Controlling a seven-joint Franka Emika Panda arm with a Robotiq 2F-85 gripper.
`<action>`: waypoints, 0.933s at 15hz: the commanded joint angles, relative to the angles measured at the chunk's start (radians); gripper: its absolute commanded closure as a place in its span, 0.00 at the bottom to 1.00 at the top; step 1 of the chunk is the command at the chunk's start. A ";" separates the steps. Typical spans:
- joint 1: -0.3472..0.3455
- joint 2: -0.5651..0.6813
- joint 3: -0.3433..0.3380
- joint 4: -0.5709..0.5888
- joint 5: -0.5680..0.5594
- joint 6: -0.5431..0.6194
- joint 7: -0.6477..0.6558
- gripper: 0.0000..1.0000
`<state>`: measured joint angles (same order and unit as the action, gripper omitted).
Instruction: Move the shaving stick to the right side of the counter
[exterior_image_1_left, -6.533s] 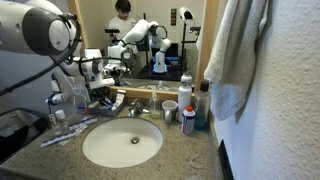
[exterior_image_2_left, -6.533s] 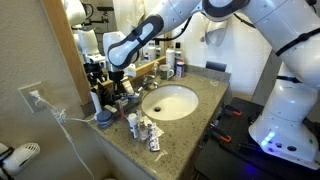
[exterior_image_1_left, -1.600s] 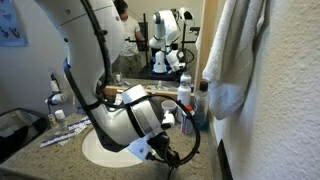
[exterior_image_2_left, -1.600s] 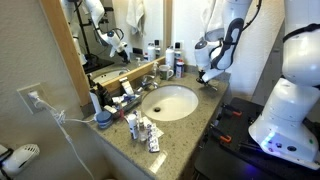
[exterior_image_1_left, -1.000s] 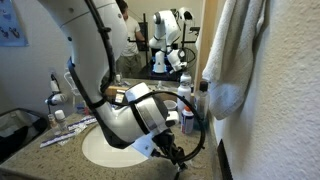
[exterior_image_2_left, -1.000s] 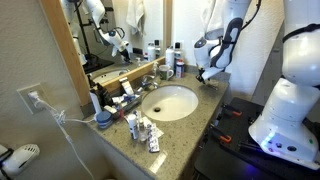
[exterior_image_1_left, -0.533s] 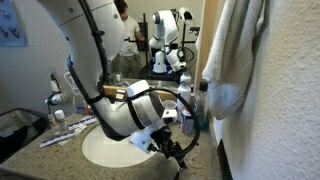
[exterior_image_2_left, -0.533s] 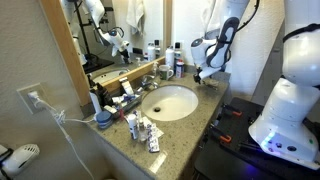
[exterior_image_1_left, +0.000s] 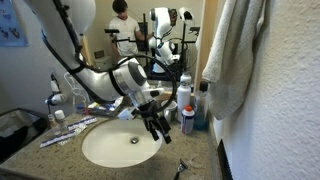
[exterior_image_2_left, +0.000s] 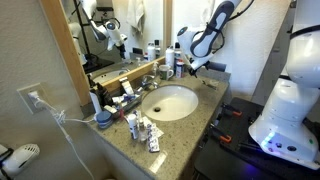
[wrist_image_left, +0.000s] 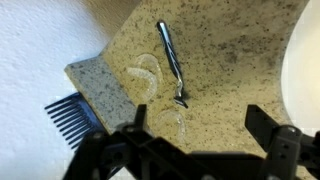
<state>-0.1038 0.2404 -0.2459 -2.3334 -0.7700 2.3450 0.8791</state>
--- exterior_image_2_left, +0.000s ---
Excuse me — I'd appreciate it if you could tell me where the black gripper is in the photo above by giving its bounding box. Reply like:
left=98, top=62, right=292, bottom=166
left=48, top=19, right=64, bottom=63
left=188, top=57, right=211, bottom=79

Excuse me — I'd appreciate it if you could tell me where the white red-capped shaving cream can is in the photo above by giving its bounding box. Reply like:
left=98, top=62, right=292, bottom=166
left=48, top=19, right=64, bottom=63
left=175, top=59, right=186, bottom=80

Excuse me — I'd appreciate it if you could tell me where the tall white bottle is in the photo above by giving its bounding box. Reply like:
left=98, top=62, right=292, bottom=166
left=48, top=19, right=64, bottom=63
left=165, top=46, right=176, bottom=70

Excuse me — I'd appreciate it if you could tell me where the white oval sink basin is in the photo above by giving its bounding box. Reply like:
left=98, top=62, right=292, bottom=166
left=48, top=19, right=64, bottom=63
left=141, top=84, right=200, bottom=122

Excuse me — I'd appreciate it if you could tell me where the clear soap dispenser bottle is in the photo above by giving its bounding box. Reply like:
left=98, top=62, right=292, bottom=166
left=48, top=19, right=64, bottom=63
left=151, top=61, right=161, bottom=79

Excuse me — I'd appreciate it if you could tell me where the chrome faucet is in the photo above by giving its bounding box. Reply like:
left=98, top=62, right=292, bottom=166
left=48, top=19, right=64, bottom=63
left=134, top=74, right=160, bottom=92

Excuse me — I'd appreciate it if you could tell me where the orange black bar clamp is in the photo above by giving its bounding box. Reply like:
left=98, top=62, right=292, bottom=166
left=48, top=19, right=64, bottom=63
left=220, top=103, right=244, bottom=118
left=210, top=126, right=233, bottom=145

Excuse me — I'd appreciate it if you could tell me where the white toothpaste box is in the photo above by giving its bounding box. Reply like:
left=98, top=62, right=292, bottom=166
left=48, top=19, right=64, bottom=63
left=119, top=77, right=135, bottom=96

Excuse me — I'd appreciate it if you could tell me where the blue-printed blister pack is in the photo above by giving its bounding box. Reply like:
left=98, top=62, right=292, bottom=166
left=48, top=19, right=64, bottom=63
left=141, top=116, right=165, bottom=139

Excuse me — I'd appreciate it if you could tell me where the grey toiletry tray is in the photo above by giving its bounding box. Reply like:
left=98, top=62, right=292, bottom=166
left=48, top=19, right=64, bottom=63
left=103, top=93, right=143, bottom=120

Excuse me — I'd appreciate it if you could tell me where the small clear bottle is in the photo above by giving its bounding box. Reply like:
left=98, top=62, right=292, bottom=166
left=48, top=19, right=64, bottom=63
left=138, top=118, right=148, bottom=143

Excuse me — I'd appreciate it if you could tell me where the long blister pack strip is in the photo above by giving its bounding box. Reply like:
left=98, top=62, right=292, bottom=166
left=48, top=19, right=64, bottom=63
left=146, top=123, right=161, bottom=154

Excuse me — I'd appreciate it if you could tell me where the white tube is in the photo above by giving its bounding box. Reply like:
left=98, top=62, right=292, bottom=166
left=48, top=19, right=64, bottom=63
left=111, top=94, right=130, bottom=105

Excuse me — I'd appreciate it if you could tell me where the small bottle with white cap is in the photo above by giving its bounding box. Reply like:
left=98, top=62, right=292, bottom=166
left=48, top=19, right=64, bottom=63
left=127, top=113, right=140, bottom=141

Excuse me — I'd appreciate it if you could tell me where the black robot table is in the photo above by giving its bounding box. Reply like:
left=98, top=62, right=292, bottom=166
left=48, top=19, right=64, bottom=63
left=193, top=96, right=320, bottom=180

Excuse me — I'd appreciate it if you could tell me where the blue round jar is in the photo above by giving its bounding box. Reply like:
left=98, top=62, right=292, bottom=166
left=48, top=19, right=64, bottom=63
left=96, top=110, right=115, bottom=131

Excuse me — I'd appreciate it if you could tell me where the white hair dryer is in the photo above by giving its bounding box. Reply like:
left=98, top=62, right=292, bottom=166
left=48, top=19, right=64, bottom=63
left=0, top=143, right=41, bottom=180

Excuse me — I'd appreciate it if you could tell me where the wood-framed wall mirror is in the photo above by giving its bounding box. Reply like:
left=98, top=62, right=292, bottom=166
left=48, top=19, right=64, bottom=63
left=39, top=0, right=174, bottom=108

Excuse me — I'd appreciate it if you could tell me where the white power cable with plug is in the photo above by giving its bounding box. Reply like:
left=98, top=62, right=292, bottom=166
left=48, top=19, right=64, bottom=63
left=28, top=90, right=98, bottom=180

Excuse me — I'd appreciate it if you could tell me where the white wall outlet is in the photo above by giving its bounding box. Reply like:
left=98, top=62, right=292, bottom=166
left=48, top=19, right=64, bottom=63
left=17, top=82, right=51, bottom=115

